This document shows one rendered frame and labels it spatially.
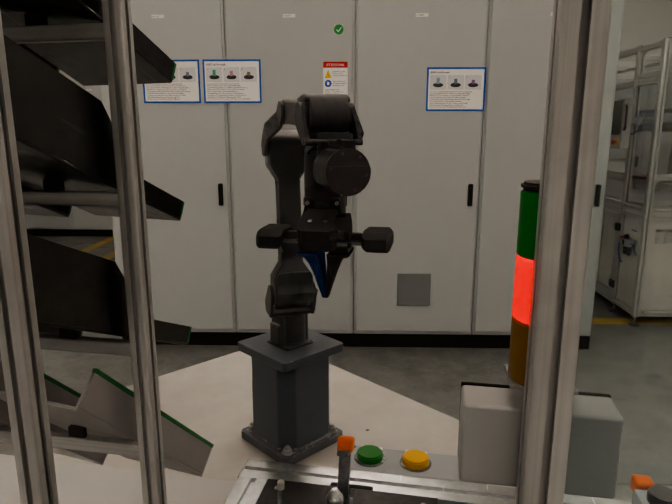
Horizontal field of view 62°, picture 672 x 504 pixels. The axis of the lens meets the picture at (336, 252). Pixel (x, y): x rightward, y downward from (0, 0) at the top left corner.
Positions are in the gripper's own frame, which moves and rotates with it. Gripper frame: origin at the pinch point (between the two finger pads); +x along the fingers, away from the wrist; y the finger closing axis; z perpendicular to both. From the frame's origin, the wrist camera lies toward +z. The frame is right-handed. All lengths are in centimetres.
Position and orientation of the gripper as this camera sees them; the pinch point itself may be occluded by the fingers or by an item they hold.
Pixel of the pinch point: (325, 273)
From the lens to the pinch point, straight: 79.6
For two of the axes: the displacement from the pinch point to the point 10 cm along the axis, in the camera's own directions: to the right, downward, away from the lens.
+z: -1.8, 2.1, -9.6
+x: 0.0, 9.8, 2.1
